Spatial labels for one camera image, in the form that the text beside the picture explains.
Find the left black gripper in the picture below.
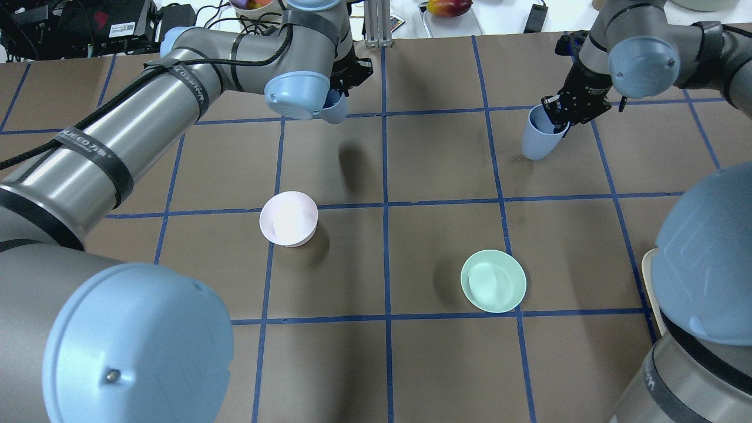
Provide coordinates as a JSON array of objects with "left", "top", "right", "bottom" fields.
[{"left": 328, "top": 45, "right": 374, "bottom": 96}]

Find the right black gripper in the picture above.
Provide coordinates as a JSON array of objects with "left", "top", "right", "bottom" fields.
[{"left": 540, "top": 61, "right": 613, "bottom": 137}]

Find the light blue cup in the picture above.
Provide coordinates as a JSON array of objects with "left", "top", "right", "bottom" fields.
[
  {"left": 521, "top": 105, "right": 562, "bottom": 160},
  {"left": 317, "top": 89, "right": 348, "bottom": 124}
]

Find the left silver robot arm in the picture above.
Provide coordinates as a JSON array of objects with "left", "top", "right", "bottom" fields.
[{"left": 2, "top": 1, "right": 371, "bottom": 422}]

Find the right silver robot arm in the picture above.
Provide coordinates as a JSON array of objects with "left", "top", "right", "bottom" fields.
[{"left": 542, "top": 1, "right": 750, "bottom": 422}]

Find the bowl of coloured blocks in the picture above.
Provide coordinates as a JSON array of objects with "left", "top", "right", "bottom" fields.
[{"left": 229, "top": 1, "right": 286, "bottom": 22}]

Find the red yellow mango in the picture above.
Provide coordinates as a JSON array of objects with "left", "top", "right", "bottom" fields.
[{"left": 425, "top": 0, "right": 473, "bottom": 17}]

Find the pink bowl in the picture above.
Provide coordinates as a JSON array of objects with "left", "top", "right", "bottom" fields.
[{"left": 260, "top": 191, "right": 318, "bottom": 247}]

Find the cream toaster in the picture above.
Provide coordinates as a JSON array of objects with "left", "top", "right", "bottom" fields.
[{"left": 641, "top": 247, "right": 667, "bottom": 337}]

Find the mint green bowl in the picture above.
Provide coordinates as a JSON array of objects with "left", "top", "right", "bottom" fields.
[{"left": 459, "top": 249, "right": 528, "bottom": 313}]

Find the black computer box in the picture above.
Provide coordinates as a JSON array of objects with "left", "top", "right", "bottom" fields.
[{"left": 1, "top": 1, "right": 157, "bottom": 60}]

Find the aluminium frame post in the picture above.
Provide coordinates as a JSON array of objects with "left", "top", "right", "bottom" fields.
[{"left": 363, "top": 0, "right": 393, "bottom": 49}]

